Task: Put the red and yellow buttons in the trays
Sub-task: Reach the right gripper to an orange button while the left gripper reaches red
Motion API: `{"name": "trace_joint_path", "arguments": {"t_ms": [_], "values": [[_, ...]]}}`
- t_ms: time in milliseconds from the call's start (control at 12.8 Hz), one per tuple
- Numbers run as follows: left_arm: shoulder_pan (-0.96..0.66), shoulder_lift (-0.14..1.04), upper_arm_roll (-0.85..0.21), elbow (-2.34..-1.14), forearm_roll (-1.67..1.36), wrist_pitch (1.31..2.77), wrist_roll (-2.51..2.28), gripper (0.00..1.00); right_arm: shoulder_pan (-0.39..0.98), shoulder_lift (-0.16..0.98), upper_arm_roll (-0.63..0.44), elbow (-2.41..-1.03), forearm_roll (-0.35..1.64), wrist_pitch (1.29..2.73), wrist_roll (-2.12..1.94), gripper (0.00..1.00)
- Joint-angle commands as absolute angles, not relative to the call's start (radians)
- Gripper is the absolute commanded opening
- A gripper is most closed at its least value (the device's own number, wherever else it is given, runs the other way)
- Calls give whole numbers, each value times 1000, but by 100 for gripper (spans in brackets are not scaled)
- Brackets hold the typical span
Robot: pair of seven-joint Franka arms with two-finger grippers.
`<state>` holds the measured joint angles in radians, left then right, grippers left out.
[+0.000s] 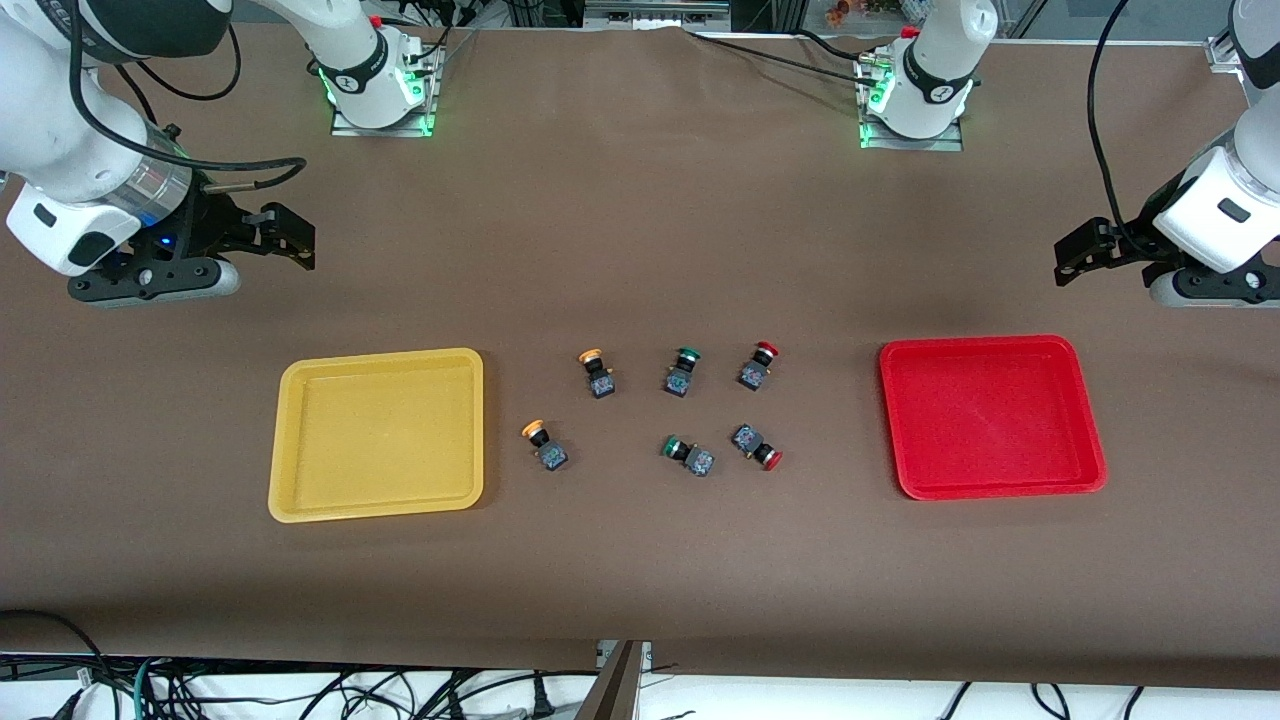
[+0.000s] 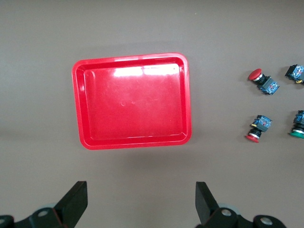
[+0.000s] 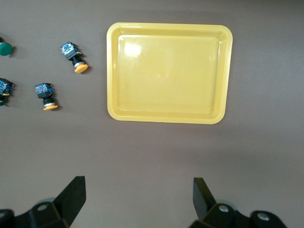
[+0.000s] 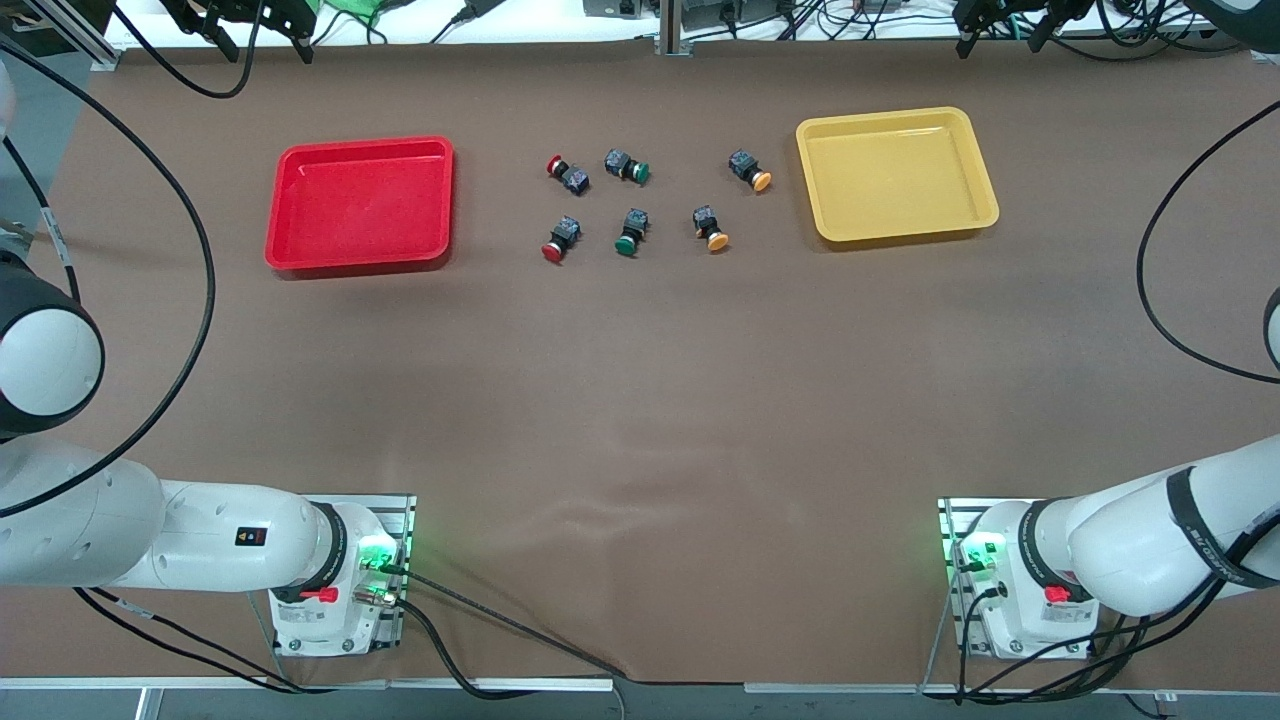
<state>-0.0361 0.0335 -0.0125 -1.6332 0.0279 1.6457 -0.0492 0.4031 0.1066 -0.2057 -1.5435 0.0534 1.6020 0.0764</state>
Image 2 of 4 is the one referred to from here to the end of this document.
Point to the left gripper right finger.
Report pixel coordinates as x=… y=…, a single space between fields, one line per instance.
x=209 y=209

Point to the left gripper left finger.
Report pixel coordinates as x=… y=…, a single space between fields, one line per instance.
x=71 y=206

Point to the red push button switch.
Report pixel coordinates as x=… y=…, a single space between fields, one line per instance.
x=268 y=85
x=261 y=123

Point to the red plastic tray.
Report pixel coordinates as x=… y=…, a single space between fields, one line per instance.
x=135 y=102

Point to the brown table cover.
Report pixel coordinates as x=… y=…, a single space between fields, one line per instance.
x=35 y=71

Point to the green push button switch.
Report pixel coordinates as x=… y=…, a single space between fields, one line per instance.
x=298 y=134
x=295 y=72

